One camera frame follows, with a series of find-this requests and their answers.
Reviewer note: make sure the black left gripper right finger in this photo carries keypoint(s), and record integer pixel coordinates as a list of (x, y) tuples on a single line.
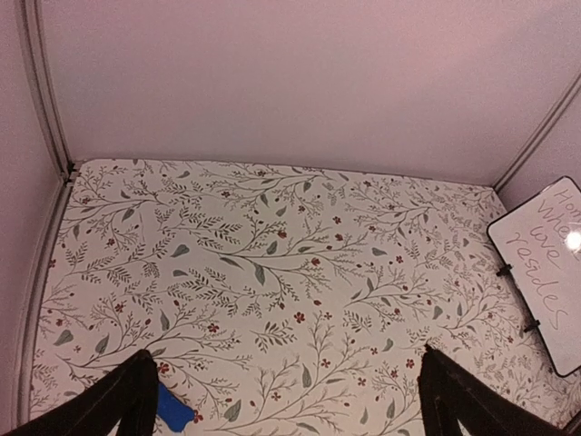
[(452, 399)]

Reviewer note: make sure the blue whiteboard eraser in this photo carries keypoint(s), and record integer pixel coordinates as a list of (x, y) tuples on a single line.
[(174, 413)]

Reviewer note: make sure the left aluminium corner post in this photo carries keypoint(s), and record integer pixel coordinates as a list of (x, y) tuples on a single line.
[(35, 56)]

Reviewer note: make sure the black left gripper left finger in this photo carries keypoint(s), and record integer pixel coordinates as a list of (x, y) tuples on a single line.
[(125, 399)]

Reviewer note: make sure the right aluminium corner post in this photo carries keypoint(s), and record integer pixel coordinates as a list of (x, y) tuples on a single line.
[(540, 133)]

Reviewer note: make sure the small black-framed whiteboard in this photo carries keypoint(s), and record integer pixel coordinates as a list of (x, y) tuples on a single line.
[(539, 245)]

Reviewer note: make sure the wire easel stand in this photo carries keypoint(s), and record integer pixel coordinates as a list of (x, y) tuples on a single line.
[(517, 295)]

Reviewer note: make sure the aluminium corner post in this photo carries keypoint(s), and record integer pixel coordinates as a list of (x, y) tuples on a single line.
[(35, 56), (540, 133)]

